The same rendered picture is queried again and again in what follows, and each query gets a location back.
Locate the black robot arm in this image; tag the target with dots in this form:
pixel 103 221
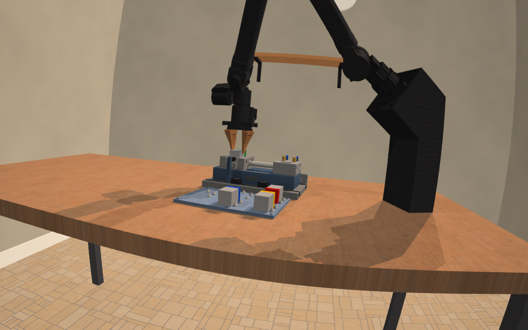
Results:
pixel 357 64

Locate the white block with yellow end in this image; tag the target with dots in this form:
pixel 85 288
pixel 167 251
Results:
pixel 264 201

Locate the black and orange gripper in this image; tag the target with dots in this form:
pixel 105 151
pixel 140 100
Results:
pixel 239 121

